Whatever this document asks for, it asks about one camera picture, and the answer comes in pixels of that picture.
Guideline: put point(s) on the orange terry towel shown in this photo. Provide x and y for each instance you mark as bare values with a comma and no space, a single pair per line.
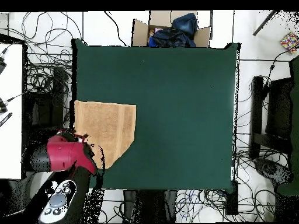
105,123

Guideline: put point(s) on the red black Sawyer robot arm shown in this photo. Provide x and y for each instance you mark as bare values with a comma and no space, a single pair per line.
65,154

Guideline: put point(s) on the black flat strip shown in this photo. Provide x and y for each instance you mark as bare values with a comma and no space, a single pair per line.
5,119

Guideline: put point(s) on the multicoloured speckled item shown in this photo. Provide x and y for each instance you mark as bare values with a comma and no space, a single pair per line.
289,42

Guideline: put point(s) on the white desk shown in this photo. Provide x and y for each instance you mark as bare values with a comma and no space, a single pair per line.
11,140

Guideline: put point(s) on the dark green table cloth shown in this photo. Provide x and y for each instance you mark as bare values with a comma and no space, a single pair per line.
186,116

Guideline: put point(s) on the brown cardboard box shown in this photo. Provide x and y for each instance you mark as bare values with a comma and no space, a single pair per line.
140,32

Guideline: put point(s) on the dark blue clothes pile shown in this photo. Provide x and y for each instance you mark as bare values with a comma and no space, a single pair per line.
177,35

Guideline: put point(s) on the black box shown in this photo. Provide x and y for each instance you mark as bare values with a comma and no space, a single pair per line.
231,200

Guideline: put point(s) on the green cloth covered table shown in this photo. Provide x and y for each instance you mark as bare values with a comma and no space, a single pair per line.
295,116

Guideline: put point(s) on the black rod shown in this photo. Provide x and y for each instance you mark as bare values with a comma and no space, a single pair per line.
265,23

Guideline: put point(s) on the black stand frame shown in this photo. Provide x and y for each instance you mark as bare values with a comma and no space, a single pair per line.
44,112
257,105

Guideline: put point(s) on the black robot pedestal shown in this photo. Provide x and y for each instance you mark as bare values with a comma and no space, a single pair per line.
149,205

